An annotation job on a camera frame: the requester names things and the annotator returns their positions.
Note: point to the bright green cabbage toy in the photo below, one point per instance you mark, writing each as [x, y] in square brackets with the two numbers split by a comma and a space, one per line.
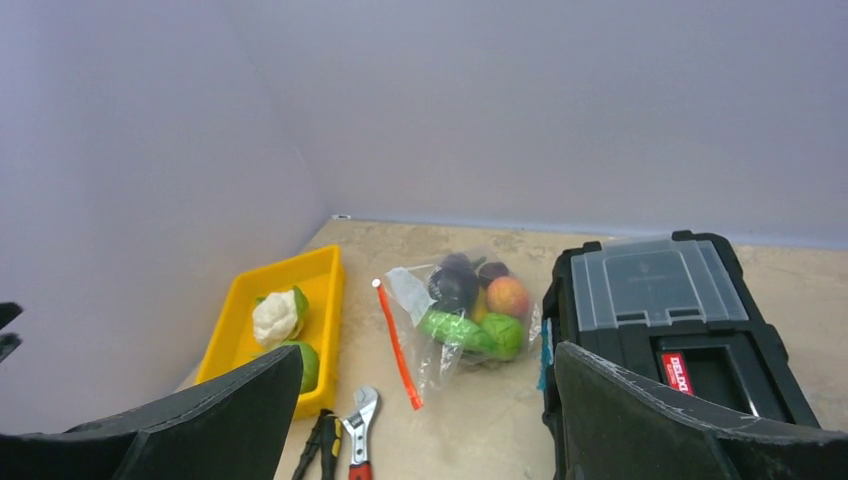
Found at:
[507, 333]

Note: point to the yellow corn toy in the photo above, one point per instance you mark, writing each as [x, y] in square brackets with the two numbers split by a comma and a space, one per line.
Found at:
[479, 310]

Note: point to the small dark red toy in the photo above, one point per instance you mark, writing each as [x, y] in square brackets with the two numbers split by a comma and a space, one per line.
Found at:
[491, 271]

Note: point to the red peach toy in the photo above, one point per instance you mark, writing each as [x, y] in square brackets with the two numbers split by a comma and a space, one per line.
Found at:
[506, 295]

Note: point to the black yellow screwdriver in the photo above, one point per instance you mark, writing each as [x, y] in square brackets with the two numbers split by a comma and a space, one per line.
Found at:
[330, 444]

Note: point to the black T-handle tool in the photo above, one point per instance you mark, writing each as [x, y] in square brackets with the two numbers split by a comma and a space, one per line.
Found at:
[312, 445]

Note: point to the clear zip top bag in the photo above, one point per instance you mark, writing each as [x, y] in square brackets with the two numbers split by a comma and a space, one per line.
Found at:
[426, 366]

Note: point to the white cauliflower toy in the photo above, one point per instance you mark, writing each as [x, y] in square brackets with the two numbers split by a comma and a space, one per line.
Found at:
[279, 317]

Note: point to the green pepper toy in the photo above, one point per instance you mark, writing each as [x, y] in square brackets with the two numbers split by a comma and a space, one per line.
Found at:
[456, 330]

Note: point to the purple eggplant toy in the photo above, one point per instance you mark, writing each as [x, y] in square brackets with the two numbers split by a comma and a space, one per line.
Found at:
[453, 285]

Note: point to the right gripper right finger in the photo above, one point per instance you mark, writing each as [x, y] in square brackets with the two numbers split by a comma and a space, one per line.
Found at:
[612, 423]

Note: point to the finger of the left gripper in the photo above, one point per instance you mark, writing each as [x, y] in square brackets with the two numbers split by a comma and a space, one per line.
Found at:
[9, 311]
[9, 342]

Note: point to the yellow plastic tray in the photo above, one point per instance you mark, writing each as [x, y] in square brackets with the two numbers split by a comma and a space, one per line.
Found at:
[320, 275]

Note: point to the pale green cabbage toy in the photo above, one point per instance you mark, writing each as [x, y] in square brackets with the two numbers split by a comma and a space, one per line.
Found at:
[310, 365]

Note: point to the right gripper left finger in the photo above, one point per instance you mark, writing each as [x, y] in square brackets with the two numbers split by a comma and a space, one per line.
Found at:
[231, 427]

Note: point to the black toolbox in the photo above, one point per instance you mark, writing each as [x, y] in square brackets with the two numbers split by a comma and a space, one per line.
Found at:
[674, 309]

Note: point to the red adjustable wrench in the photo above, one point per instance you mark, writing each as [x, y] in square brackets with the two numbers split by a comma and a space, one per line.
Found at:
[357, 425]

